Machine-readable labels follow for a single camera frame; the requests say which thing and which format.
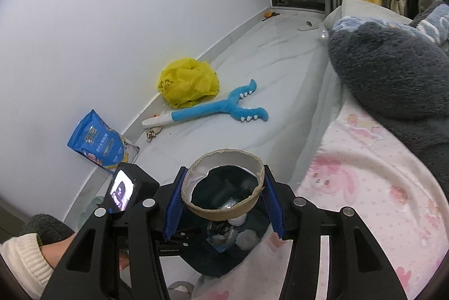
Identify blue patterned fleece blanket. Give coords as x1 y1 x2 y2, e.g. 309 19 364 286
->
331 0 449 44

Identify yellow plastic bag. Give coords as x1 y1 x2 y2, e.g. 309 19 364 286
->
157 57 220 109

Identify white-lined cardboard ring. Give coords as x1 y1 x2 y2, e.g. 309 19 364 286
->
180 149 265 221

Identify teal trash bin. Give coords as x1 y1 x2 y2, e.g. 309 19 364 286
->
165 163 278 278

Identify blue snack bag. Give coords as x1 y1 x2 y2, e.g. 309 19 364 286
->
67 109 141 170

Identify dark grey fleece blanket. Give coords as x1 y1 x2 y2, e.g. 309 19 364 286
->
327 21 449 178

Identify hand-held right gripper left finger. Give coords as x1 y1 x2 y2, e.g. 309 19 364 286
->
40 166 188 300

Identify grey slipper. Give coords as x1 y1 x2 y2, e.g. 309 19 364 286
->
168 281 194 294

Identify pink printed blanket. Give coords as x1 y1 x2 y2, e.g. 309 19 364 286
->
196 104 449 300

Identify person's left hand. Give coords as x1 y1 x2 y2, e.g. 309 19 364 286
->
118 248 130 271

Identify blue forked plush toy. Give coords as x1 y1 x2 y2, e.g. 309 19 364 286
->
142 79 270 129

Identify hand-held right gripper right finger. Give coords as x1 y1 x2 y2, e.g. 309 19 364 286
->
263 165 409 300

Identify small wooden keychain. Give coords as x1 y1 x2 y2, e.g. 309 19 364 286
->
145 126 162 143

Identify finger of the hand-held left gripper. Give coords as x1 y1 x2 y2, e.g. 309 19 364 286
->
156 229 211 253

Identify blue white tissue packet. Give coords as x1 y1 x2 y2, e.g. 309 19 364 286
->
207 228 235 246

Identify person's left forearm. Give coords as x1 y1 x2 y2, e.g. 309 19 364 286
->
0 213 76 300

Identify grey bed mattress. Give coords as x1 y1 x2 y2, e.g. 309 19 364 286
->
293 0 414 188

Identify black foil packet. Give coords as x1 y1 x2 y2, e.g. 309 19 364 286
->
217 198 239 211

